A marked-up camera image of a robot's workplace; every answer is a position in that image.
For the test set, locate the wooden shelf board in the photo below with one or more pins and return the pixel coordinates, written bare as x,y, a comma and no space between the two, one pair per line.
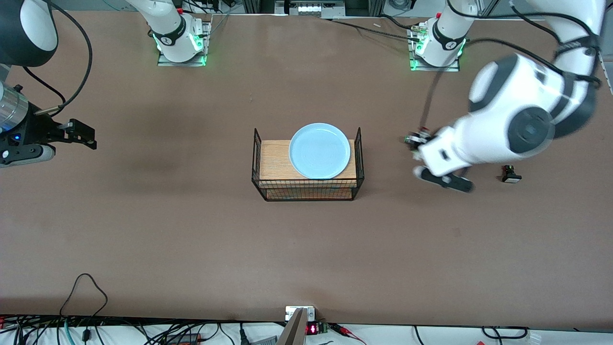
311,193

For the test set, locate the black square white-top push button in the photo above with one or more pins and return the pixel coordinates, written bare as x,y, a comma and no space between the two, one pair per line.
511,178

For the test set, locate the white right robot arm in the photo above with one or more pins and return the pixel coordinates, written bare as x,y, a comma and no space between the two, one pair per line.
170,24

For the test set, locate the white label strip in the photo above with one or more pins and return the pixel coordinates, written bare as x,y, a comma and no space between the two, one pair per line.
309,8

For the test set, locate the red clip lead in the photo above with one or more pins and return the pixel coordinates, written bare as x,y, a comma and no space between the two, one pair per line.
346,330

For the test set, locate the black power plug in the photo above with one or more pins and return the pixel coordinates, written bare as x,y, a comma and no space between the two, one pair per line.
243,335

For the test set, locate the light blue round plate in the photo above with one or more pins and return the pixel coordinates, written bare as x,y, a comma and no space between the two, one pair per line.
318,151

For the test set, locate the red digit display board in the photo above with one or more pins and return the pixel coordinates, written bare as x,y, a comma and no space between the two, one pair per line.
312,329

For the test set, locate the black power adapter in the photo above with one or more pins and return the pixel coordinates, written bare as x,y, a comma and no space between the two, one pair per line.
184,339

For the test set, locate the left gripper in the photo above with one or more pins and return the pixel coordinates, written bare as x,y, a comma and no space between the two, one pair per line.
415,139

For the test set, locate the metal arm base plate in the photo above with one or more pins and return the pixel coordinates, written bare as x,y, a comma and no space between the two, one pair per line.
450,68
165,62

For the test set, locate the small white device box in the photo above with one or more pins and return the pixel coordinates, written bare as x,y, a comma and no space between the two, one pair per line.
292,314

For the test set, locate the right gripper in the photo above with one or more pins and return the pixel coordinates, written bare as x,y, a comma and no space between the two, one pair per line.
32,128

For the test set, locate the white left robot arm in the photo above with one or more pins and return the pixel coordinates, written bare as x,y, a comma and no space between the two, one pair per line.
527,96

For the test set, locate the grey metal bar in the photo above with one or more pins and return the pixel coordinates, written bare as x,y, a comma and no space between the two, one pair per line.
294,333

